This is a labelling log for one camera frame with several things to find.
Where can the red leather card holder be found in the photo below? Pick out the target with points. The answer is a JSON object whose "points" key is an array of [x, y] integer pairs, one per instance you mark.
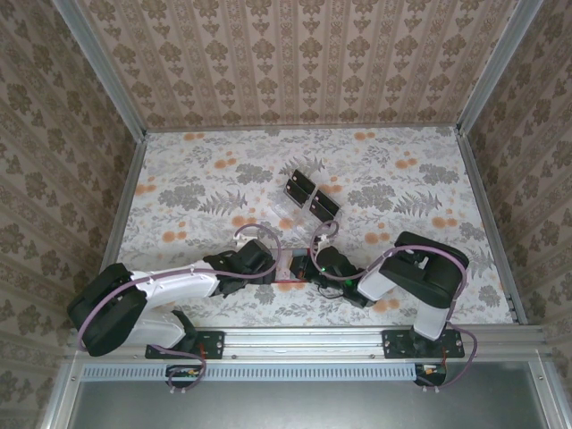
{"points": [[286, 268]]}

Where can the clear acrylic card stand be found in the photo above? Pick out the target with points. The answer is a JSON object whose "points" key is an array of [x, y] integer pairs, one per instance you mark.
{"points": [[304, 219]]}

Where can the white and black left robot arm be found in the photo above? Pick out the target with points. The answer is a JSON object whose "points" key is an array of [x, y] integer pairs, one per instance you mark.
{"points": [[179, 283]]}

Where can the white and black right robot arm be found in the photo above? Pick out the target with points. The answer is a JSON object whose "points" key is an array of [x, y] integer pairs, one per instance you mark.
{"points": [[375, 283]]}

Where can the black credit card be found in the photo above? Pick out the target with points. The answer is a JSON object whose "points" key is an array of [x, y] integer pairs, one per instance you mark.
{"points": [[297, 193], [321, 211], [328, 200], [306, 179]]}

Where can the grey metal panel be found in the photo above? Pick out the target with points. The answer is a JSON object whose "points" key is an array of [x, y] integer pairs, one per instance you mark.
{"points": [[290, 406]]}

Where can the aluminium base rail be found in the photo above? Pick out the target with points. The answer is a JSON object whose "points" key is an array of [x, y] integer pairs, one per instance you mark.
{"points": [[304, 344]]}

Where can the aluminium side rail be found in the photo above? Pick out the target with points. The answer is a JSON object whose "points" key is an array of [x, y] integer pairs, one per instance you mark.
{"points": [[490, 223], [118, 223]]}

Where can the aluminium frame post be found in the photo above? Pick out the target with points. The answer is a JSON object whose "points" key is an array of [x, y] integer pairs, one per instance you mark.
{"points": [[107, 76], [493, 67]]}

